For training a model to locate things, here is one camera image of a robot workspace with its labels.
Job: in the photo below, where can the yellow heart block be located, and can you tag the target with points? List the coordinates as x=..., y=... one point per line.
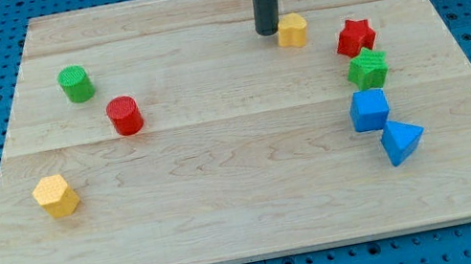
x=292, y=31

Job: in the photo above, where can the red star block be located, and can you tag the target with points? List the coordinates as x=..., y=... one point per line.
x=355, y=36

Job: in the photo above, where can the green star block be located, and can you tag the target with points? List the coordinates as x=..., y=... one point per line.
x=368, y=69

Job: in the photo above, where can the blue cube block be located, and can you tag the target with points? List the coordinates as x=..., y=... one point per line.
x=369, y=110

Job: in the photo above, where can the light wooden board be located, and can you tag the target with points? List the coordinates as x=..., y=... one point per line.
x=247, y=151

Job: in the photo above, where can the red cylinder block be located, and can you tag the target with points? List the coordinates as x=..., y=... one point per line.
x=125, y=115

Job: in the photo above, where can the blue triangle block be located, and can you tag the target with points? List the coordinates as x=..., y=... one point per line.
x=400, y=140

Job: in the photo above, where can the green cylinder block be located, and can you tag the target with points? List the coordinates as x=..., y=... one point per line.
x=76, y=84

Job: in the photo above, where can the yellow hexagon block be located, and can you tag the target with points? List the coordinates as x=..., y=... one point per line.
x=55, y=195

